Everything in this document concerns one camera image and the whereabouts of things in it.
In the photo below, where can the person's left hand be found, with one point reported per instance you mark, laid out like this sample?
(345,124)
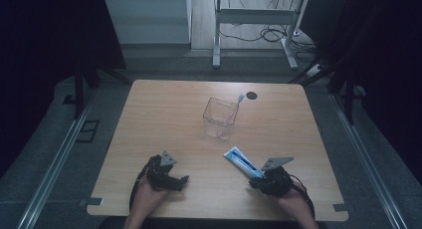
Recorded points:
(147,195)

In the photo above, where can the white panel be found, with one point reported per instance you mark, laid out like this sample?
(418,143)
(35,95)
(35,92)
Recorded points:
(147,20)

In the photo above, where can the metal floor rail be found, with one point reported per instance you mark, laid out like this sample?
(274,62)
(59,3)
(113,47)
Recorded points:
(365,156)
(53,169)

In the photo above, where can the white metal desk frame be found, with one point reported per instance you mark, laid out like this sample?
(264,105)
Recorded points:
(255,16)

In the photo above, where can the white power strip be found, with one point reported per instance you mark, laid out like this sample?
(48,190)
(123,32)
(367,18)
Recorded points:
(315,69)

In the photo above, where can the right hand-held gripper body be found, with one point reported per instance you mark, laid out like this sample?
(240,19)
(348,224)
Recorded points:
(277,181)

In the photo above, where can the black round table grommet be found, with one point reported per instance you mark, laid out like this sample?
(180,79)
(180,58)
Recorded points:
(251,95)

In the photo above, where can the blue white toothpaste tube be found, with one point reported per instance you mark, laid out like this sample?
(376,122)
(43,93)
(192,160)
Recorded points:
(243,162)

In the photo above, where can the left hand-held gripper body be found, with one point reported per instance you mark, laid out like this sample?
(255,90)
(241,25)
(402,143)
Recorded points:
(162,176)

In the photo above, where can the clear plastic cup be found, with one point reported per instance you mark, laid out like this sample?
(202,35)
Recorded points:
(219,121)

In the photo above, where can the black metal stand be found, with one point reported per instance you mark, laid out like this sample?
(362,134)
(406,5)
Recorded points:
(79,89)
(348,96)

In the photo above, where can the pink toothbrush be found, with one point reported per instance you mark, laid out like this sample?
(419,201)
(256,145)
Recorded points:
(232,114)

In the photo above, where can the grey tape strip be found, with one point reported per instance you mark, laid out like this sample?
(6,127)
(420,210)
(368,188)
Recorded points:
(91,201)

